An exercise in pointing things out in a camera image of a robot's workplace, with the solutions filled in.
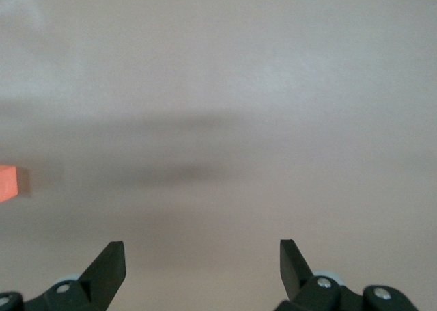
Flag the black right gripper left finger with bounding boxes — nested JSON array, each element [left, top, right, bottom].
[[0, 241, 126, 311]]

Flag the orange foam block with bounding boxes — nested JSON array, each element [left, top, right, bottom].
[[0, 165, 31, 203]]

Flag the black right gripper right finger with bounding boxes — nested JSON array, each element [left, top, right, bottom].
[[274, 239, 419, 311]]

